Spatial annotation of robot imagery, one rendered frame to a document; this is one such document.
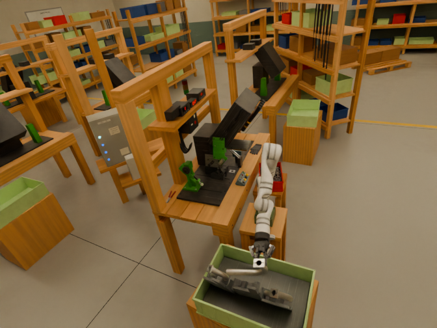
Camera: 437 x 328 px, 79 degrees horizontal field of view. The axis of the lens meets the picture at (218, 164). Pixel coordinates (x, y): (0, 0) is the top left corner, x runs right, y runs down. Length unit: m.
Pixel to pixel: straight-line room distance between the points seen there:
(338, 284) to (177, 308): 1.50
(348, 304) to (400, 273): 0.63
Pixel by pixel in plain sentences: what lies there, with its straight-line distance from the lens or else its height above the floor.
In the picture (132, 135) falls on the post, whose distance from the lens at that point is 1.97.
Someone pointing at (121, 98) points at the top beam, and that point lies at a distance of 1.86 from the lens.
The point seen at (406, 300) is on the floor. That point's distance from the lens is 3.03.
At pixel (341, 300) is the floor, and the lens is 2.85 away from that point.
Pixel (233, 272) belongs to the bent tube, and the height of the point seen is 1.16.
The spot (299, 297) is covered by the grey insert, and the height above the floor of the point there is 0.85.
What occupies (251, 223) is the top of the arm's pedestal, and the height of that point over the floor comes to 0.85.
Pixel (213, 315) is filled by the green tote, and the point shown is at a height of 0.85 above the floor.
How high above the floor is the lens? 2.41
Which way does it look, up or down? 34 degrees down
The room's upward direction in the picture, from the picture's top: 8 degrees counter-clockwise
